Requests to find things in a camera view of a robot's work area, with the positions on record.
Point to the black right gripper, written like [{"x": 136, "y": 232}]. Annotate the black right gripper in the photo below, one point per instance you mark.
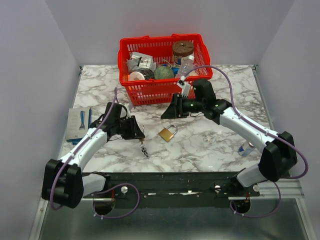
[{"x": 175, "y": 109}]

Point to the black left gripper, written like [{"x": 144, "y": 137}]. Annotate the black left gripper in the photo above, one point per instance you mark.
[{"x": 135, "y": 132}]

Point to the keys with panda keychain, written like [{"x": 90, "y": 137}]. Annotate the keys with panda keychain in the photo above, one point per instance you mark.
[{"x": 144, "y": 149}]

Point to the small brass padlock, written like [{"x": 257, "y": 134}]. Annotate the small brass padlock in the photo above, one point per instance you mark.
[{"x": 143, "y": 132}]

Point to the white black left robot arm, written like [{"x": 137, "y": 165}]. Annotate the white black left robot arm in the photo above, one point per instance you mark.
[{"x": 64, "y": 182}]

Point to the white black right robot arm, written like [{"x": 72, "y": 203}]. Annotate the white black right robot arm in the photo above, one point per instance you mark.
[{"x": 277, "y": 154}]

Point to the large brass padlock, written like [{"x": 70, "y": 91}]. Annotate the large brass padlock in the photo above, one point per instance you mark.
[{"x": 168, "y": 132}]

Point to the green glitter ball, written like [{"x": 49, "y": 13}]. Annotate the green glitter ball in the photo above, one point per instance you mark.
[{"x": 163, "y": 72}]

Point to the black tape roll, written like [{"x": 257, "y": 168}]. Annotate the black tape roll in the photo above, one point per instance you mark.
[{"x": 141, "y": 74}]

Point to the red plastic shopping basket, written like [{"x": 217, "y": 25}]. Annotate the red plastic shopping basket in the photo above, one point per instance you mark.
[{"x": 148, "y": 92}]

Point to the clear plastic bottle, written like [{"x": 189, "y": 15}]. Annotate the clear plastic bottle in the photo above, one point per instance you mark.
[{"x": 186, "y": 66}]

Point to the blue razor package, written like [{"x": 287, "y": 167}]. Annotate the blue razor package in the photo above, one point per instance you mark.
[{"x": 78, "y": 122}]

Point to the grey foil pouch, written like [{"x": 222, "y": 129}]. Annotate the grey foil pouch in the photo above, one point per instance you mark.
[{"x": 138, "y": 61}]

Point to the jar with brown lid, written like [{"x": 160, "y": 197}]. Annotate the jar with brown lid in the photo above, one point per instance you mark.
[{"x": 181, "y": 50}]

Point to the red bull can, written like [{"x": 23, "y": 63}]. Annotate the red bull can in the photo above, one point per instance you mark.
[{"x": 245, "y": 149}]

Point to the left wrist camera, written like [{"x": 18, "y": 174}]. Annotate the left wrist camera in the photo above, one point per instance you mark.
[{"x": 126, "y": 110}]

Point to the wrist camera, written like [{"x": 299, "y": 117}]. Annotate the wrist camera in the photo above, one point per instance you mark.
[
  {"x": 126, "y": 110},
  {"x": 185, "y": 86}
]

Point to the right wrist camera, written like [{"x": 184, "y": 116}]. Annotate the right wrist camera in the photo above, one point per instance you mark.
[{"x": 185, "y": 86}]

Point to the black metal base rail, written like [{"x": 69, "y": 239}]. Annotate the black metal base rail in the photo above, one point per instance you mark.
[{"x": 163, "y": 190}]

